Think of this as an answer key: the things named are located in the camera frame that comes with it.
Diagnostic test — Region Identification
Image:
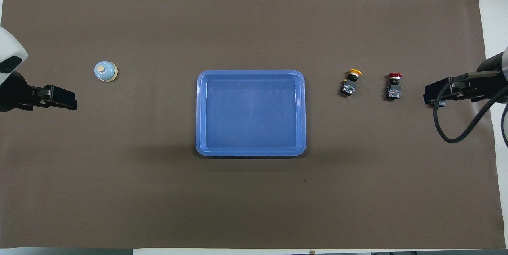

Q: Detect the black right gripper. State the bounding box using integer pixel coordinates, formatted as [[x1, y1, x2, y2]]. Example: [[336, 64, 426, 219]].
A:
[[423, 75, 485, 106]]

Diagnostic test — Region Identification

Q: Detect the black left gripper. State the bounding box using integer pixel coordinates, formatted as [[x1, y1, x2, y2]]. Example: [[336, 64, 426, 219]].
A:
[[18, 83, 78, 112]]

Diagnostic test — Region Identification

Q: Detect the red push button switch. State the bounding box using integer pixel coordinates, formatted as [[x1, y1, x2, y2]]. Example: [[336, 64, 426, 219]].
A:
[[385, 72, 403, 100]]

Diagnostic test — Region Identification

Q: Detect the yellow push button switch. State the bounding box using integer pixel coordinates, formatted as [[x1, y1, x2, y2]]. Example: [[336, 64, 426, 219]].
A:
[[340, 69, 362, 97]]

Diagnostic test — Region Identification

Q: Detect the light blue call bell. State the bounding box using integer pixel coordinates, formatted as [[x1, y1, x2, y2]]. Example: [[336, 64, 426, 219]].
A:
[[94, 61, 119, 83]]

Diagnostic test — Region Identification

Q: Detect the blue plastic tray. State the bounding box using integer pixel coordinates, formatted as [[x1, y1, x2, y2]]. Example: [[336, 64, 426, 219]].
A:
[[195, 70, 307, 157]]

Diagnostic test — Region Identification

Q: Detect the brown table mat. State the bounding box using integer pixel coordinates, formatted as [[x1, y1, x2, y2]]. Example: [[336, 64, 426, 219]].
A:
[[0, 0, 506, 249]]

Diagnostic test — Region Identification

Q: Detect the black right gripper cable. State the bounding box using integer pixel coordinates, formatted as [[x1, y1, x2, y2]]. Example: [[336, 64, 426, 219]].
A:
[[433, 71, 508, 144]]

